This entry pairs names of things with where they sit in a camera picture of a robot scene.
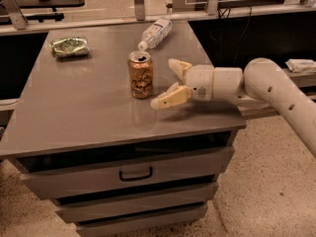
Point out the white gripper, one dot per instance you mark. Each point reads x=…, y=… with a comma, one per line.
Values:
x=201, y=82

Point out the orange soda can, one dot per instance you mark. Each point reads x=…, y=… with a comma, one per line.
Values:
x=140, y=68

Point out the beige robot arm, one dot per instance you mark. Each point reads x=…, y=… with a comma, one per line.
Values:
x=261, y=83

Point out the crushed green can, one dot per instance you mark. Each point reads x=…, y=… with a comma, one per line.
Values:
x=68, y=47

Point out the clear plastic water bottle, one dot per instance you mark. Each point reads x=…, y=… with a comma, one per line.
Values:
x=155, y=33

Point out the grey drawer cabinet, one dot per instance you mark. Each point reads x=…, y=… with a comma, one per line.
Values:
x=77, y=125

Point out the white packet on ledge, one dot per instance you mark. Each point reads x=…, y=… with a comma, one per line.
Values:
x=301, y=65

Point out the dark background table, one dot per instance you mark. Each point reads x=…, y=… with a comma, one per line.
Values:
x=47, y=10

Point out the black drawer handle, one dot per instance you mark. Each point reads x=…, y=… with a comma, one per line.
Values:
x=133, y=175

